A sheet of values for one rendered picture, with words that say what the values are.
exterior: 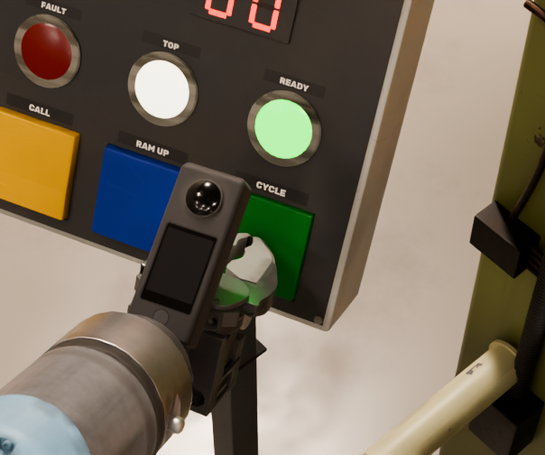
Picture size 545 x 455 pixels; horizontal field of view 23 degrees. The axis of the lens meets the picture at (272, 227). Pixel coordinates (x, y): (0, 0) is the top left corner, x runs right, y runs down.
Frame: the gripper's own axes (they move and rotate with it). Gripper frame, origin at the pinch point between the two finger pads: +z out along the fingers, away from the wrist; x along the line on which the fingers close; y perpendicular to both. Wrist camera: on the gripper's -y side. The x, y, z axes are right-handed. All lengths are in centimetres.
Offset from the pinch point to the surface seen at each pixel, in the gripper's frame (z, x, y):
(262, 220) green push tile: 1.3, 0.0, -1.1
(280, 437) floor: 83, -13, 70
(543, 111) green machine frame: 25.5, 15.6, -8.6
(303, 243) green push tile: 1.3, 3.5, -0.4
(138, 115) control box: 1.6, -11.6, -5.9
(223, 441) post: 40, -10, 45
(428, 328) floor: 108, 1, 56
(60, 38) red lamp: 1.3, -18.9, -10.0
